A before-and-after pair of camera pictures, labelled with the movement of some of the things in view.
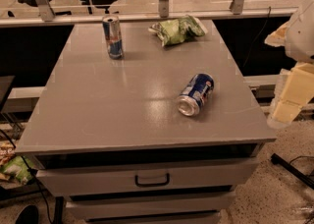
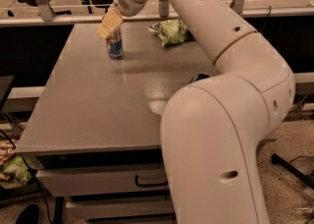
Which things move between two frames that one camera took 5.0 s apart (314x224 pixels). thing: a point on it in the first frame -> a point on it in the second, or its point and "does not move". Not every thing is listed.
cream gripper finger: x=297 y=90 -> x=112 y=20
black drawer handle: x=151 y=183 does not move
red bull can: x=112 y=28 does not move
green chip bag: x=179 y=28 does not move
